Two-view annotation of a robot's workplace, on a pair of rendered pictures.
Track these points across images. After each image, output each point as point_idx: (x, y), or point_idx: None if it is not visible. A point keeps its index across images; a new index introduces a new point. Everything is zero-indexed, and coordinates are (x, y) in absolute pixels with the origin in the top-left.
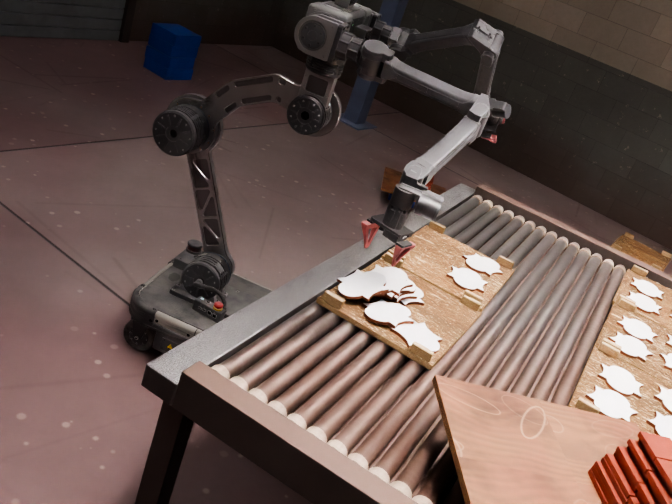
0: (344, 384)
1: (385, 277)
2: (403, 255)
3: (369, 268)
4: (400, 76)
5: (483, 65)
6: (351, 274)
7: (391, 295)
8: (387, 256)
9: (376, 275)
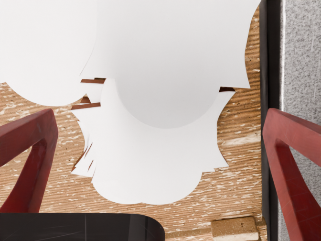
0: None
1: (143, 122)
2: (5, 205)
3: (252, 165)
4: None
5: None
6: (245, 44)
7: (88, 89)
8: (250, 228)
9: (174, 108)
